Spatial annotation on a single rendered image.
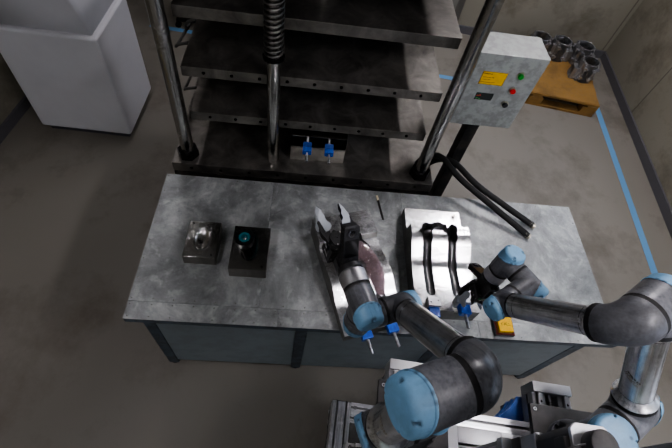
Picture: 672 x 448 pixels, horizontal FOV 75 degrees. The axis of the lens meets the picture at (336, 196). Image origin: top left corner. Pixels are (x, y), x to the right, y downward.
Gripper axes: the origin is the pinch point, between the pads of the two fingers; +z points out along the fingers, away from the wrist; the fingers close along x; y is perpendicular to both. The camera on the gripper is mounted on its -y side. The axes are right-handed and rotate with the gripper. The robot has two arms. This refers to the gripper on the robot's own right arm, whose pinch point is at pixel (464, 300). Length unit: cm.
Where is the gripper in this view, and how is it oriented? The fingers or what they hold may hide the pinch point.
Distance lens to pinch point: 181.2
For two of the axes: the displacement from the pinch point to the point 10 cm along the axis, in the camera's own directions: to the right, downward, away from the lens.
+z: -2.6, 6.7, 7.0
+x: 9.7, 1.7, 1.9
